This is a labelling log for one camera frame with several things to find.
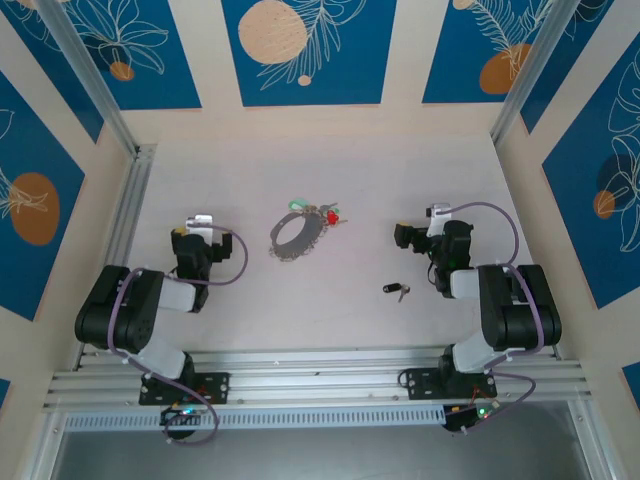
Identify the black tag key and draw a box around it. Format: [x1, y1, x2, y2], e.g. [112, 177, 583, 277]
[382, 281, 412, 304]

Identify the metal key plate with rings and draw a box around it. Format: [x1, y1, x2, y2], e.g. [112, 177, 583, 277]
[268, 207, 326, 264]

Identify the black controller board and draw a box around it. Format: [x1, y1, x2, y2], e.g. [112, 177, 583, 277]
[443, 402, 497, 434]
[159, 403, 204, 430]

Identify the blue panel with beige circle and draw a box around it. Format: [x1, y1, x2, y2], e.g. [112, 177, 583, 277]
[222, 0, 399, 107]

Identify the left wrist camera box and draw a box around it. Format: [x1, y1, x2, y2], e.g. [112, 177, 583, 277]
[185, 214, 217, 239]

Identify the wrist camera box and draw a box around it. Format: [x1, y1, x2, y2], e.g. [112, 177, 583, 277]
[185, 214, 217, 239]
[426, 202, 454, 237]

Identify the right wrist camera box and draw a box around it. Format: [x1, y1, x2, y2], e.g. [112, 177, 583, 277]
[426, 202, 454, 237]

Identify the aluminium side rail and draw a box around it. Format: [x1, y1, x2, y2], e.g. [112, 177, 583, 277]
[74, 143, 159, 371]

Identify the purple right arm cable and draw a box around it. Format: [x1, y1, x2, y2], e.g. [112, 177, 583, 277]
[439, 201, 547, 436]

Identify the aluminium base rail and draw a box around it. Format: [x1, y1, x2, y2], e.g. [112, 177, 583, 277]
[42, 347, 596, 414]

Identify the grey slotted cable duct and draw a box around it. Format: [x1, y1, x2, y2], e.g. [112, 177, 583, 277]
[64, 404, 448, 432]

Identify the aluminium frame post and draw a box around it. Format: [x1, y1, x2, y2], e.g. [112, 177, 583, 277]
[14, 409, 69, 480]
[489, 0, 584, 146]
[37, 0, 140, 157]
[567, 402, 614, 480]

